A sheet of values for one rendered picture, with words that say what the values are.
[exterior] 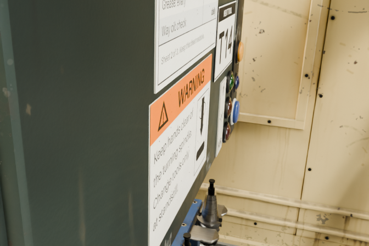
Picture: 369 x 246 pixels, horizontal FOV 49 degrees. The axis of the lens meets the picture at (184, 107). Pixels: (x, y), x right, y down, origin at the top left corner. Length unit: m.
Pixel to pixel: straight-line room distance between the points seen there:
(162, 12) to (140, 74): 0.04
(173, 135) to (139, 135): 0.06
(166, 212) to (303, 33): 0.98
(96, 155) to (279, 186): 1.23
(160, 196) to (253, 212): 1.19
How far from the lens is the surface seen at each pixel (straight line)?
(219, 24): 0.38
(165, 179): 0.27
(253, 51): 1.23
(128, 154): 0.20
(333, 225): 1.45
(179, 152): 0.29
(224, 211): 1.08
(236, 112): 0.52
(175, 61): 0.25
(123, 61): 0.18
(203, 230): 1.00
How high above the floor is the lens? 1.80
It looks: 19 degrees down
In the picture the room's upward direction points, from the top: 2 degrees clockwise
